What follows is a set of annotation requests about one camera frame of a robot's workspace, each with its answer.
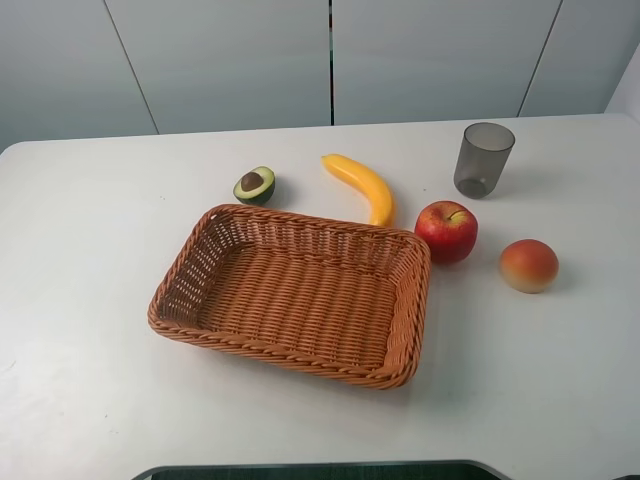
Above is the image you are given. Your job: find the yellow banana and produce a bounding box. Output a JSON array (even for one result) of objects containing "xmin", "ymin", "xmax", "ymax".
[{"xmin": 322, "ymin": 154, "xmax": 395, "ymax": 227}]

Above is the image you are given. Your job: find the halved avocado with pit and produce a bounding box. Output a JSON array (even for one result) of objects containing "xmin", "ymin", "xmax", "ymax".
[{"xmin": 233, "ymin": 166, "xmax": 276, "ymax": 206}]

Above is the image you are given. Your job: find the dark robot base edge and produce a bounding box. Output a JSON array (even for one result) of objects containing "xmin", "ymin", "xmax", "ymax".
[{"xmin": 135, "ymin": 460, "xmax": 507, "ymax": 479}]

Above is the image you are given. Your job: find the brown wicker basket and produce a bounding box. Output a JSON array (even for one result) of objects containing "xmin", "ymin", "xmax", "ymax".
[{"xmin": 148, "ymin": 204, "xmax": 431, "ymax": 390}]

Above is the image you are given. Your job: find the orange red peach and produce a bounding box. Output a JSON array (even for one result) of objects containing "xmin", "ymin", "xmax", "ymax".
[{"xmin": 499, "ymin": 239, "xmax": 559, "ymax": 294}]

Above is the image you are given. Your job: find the red apple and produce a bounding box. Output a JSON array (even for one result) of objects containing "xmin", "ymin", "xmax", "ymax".
[{"xmin": 414, "ymin": 201, "xmax": 479, "ymax": 265}]

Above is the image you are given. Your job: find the grey translucent plastic cup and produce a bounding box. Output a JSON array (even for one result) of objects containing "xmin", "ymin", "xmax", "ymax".
[{"xmin": 453, "ymin": 122, "xmax": 516, "ymax": 199}]

